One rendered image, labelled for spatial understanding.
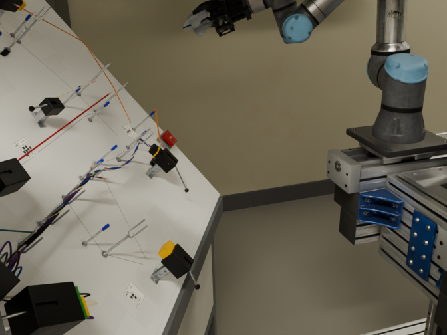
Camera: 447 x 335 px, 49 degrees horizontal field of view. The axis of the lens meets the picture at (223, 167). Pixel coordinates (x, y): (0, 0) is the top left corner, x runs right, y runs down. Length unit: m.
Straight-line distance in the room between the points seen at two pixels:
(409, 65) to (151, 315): 0.94
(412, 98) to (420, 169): 0.23
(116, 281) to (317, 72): 2.56
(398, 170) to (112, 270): 0.86
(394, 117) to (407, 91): 0.08
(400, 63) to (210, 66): 1.86
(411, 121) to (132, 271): 0.87
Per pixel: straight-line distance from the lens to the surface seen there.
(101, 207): 1.25
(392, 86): 1.47
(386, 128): 1.49
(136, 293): 1.18
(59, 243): 1.10
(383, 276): 2.95
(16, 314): 0.81
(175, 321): 1.26
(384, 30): 1.58
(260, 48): 3.24
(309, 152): 3.60
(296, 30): 1.36
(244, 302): 2.66
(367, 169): 1.45
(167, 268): 1.21
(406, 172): 1.53
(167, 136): 1.66
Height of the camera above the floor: 1.65
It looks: 23 degrees down
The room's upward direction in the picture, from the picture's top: 1 degrees counter-clockwise
